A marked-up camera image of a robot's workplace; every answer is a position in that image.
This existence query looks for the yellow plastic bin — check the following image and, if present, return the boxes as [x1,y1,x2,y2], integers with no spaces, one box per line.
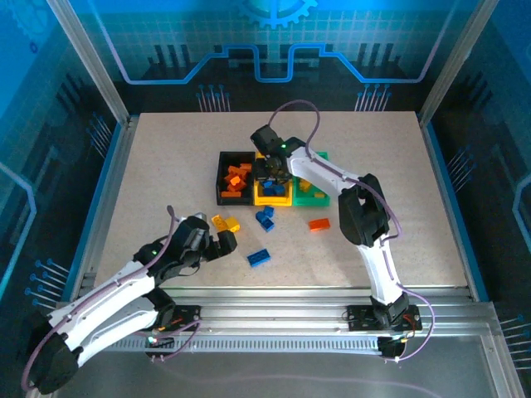
[253,152,295,207]

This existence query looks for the green plastic bin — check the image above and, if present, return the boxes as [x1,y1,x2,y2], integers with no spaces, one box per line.
[292,151,332,207]

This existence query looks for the large blue lego brick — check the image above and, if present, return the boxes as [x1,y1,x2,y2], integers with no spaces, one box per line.
[246,249,272,268]

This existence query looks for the black plastic bin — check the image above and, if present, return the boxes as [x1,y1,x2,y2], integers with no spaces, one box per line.
[217,151,257,207]

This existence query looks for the left black controller board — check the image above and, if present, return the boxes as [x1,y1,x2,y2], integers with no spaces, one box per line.
[144,333,175,357]

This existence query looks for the black controller board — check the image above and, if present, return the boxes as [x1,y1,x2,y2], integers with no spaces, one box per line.
[379,335,406,360]
[144,333,175,357]

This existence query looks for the right black controller board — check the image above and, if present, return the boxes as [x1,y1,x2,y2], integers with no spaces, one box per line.
[379,335,406,360]

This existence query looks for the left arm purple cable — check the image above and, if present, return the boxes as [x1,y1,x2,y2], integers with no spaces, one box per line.
[20,204,204,393]

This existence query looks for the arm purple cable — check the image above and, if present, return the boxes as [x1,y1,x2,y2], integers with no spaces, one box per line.
[267,99,436,364]
[20,204,204,393]

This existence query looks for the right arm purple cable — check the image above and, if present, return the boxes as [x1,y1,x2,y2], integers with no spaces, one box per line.
[267,99,436,364]

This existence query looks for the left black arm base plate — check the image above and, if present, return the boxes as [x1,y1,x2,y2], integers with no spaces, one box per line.
[163,305,204,332]

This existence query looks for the aluminium front frame rail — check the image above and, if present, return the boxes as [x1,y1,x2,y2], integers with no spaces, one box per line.
[51,288,499,337]

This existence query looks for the slotted grey cable duct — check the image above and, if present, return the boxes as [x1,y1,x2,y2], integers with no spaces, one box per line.
[99,337,382,353]

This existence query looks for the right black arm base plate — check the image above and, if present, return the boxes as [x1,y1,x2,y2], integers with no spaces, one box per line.
[346,304,422,332]

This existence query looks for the left aluminium corner post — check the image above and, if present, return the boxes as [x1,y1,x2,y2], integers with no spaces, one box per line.
[46,0,133,128]

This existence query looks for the aluminium corner post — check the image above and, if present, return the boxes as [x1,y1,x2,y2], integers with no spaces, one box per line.
[46,0,133,128]
[417,0,501,128]

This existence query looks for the right aluminium corner post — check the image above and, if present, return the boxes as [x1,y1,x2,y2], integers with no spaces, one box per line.
[417,0,501,128]

